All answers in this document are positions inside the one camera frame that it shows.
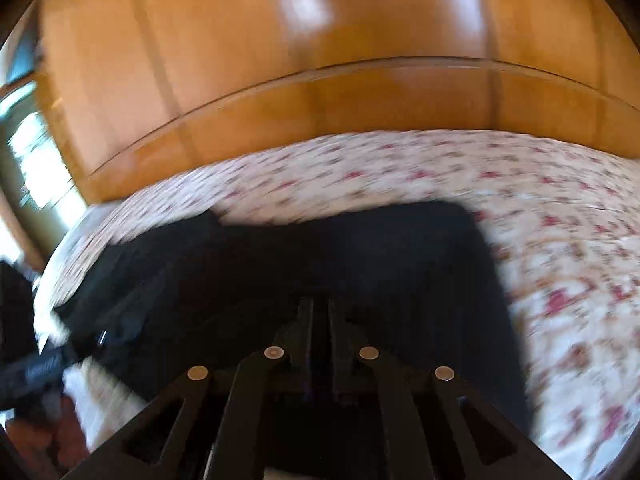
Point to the window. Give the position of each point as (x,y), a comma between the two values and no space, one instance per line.
(30,160)

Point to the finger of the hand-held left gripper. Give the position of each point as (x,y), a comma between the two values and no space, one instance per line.
(85,342)

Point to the black pants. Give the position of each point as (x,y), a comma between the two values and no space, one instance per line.
(320,270)

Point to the floral bedspread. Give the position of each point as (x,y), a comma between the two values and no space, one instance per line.
(550,240)

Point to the wooden wardrobe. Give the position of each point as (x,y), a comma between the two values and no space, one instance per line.
(320,70)

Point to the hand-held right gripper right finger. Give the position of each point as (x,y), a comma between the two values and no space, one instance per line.
(339,345)

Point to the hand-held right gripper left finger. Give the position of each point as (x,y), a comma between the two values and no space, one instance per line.
(304,345)

